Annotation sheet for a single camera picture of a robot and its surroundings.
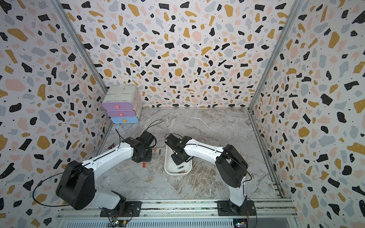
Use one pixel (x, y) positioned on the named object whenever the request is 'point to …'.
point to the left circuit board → (114, 223)
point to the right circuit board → (240, 223)
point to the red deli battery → (144, 164)
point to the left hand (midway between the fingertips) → (148, 157)
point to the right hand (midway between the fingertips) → (179, 159)
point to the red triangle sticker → (111, 146)
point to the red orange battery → (181, 171)
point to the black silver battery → (180, 167)
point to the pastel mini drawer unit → (123, 103)
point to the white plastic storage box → (171, 167)
